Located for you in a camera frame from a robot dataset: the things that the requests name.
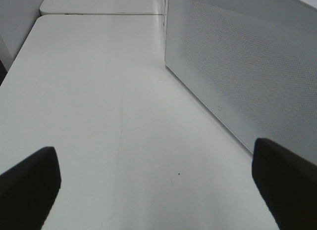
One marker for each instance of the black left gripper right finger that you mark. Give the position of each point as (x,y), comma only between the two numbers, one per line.
(287,184)

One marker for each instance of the white microwave door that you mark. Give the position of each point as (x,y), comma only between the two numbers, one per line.
(252,63)

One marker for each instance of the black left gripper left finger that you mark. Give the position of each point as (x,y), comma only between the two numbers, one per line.
(28,191)

